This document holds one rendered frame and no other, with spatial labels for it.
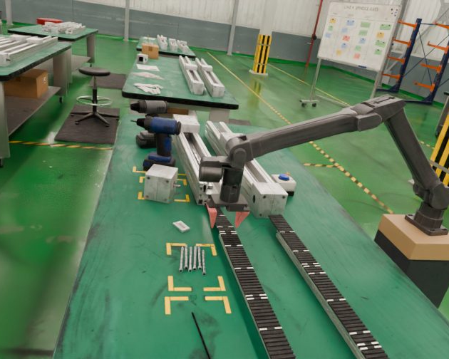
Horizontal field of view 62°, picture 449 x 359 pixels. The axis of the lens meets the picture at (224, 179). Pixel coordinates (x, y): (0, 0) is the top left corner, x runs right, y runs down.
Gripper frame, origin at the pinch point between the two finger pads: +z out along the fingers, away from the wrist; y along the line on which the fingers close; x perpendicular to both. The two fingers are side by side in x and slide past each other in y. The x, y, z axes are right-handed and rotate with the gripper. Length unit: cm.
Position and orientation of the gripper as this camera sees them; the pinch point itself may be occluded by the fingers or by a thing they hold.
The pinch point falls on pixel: (224, 224)
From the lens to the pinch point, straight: 114.9
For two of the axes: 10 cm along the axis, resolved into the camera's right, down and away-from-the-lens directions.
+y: -9.6, -0.3, -2.8
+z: -1.5, 9.1, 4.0
